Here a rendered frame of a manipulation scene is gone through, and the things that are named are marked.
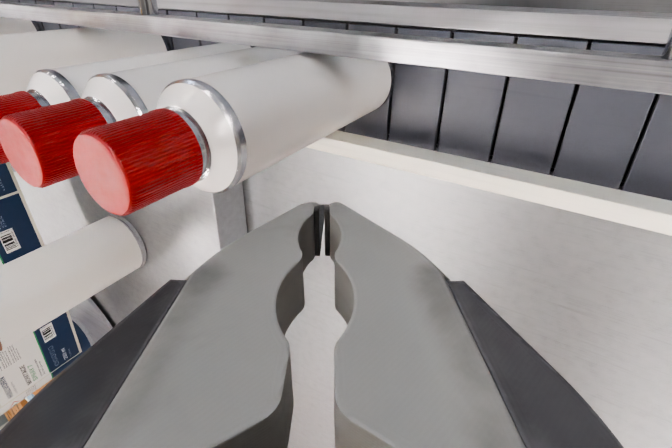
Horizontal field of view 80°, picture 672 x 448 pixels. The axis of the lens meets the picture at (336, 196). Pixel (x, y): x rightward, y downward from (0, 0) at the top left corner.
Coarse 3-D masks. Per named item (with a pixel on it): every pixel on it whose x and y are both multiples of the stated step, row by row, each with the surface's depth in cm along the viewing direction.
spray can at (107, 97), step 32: (160, 64) 22; (192, 64) 23; (224, 64) 24; (96, 96) 19; (128, 96) 19; (0, 128) 17; (32, 128) 17; (64, 128) 17; (32, 160) 17; (64, 160) 17
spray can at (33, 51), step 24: (0, 48) 28; (24, 48) 30; (48, 48) 31; (72, 48) 32; (96, 48) 33; (120, 48) 35; (144, 48) 37; (168, 48) 39; (0, 72) 28; (24, 72) 29
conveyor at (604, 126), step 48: (0, 0) 52; (576, 48) 23; (624, 48) 22; (432, 96) 28; (480, 96) 26; (528, 96) 25; (576, 96) 24; (624, 96) 22; (432, 144) 29; (480, 144) 28; (528, 144) 26; (576, 144) 25; (624, 144) 23
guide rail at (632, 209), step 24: (312, 144) 31; (336, 144) 29; (360, 144) 29; (384, 144) 29; (408, 168) 27; (432, 168) 26; (456, 168) 25; (480, 168) 25; (504, 168) 25; (504, 192) 24; (528, 192) 24; (552, 192) 23; (576, 192) 23; (600, 192) 23; (624, 192) 23; (600, 216) 22; (624, 216) 22; (648, 216) 21
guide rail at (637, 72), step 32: (160, 32) 27; (192, 32) 26; (224, 32) 25; (256, 32) 23; (288, 32) 22; (320, 32) 21; (352, 32) 21; (416, 64) 19; (448, 64) 19; (480, 64) 18; (512, 64) 17; (544, 64) 17; (576, 64) 16; (608, 64) 16; (640, 64) 15
